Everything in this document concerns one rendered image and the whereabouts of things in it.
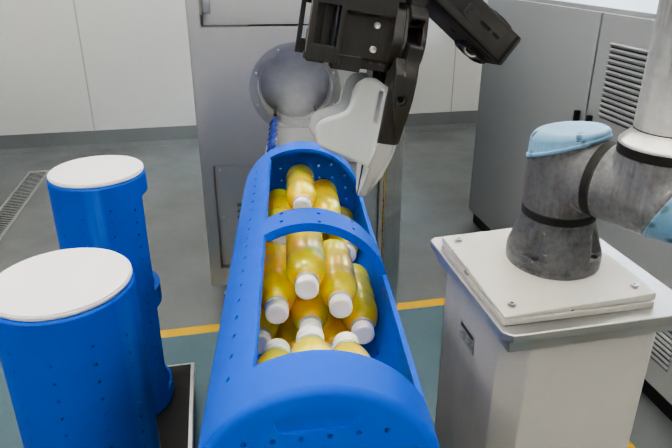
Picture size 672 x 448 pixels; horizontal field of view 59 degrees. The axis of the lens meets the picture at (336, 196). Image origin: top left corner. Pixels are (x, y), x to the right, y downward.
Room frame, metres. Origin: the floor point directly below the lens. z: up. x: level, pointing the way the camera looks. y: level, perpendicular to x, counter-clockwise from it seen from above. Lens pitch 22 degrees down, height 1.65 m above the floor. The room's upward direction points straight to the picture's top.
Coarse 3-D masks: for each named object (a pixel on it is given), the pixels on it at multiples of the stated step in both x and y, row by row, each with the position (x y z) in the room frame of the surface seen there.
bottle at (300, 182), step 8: (296, 168) 1.31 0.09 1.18; (304, 168) 1.31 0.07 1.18; (288, 176) 1.29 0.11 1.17; (296, 176) 1.26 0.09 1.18; (304, 176) 1.26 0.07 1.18; (312, 176) 1.29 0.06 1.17; (288, 184) 1.24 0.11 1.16; (296, 184) 1.21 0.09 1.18; (304, 184) 1.21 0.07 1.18; (312, 184) 1.23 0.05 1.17; (288, 192) 1.20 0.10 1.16; (296, 192) 1.19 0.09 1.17; (304, 192) 1.18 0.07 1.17; (312, 192) 1.20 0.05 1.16; (288, 200) 1.19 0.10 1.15; (312, 200) 1.19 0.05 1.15
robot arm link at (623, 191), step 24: (648, 72) 0.76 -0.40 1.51; (648, 96) 0.75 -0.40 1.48; (648, 120) 0.75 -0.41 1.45; (624, 144) 0.76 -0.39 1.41; (648, 144) 0.73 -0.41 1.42; (600, 168) 0.78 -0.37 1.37; (624, 168) 0.75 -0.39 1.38; (648, 168) 0.72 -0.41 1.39; (600, 192) 0.77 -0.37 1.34; (624, 192) 0.74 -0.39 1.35; (648, 192) 0.72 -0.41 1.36; (600, 216) 0.78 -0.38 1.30; (624, 216) 0.74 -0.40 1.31; (648, 216) 0.71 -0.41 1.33
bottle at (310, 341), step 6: (306, 336) 0.67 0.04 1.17; (312, 336) 0.66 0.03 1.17; (318, 336) 0.67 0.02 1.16; (300, 342) 0.64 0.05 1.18; (306, 342) 0.64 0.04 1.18; (312, 342) 0.64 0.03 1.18; (318, 342) 0.64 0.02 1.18; (324, 342) 0.65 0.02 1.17; (294, 348) 0.63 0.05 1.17; (300, 348) 0.63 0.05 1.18; (306, 348) 0.62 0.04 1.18; (312, 348) 0.62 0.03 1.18; (318, 348) 0.62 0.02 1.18; (324, 348) 0.63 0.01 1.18; (330, 348) 0.64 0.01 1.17
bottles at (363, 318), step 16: (352, 256) 1.12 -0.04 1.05; (368, 288) 0.94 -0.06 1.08; (304, 304) 0.87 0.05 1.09; (320, 304) 0.87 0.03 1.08; (352, 304) 0.88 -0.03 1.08; (368, 304) 0.88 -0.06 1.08; (288, 320) 0.91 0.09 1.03; (304, 320) 0.84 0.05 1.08; (320, 320) 0.85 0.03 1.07; (336, 320) 0.90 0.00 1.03; (352, 320) 0.86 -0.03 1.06; (368, 320) 0.85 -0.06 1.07; (272, 336) 0.85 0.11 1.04; (288, 336) 0.86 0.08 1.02; (368, 336) 0.83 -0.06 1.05
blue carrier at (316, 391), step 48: (288, 144) 1.34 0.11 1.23; (240, 240) 0.95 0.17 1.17; (240, 288) 0.76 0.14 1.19; (384, 288) 0.90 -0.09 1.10; (240, 336) 0.62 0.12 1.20; (384, 336) 0.84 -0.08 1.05; (240, 384) 0.53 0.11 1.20; (288, 384) 0.50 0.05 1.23; (336, 384) 0.49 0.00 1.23; (384, 384) 0.52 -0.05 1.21; (240, 432) 0.48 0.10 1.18; (288, 432) 0.49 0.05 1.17; (336, 432) 0.49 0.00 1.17; (384, 432) 0.49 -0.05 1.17; (432, 432) 0.50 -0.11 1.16
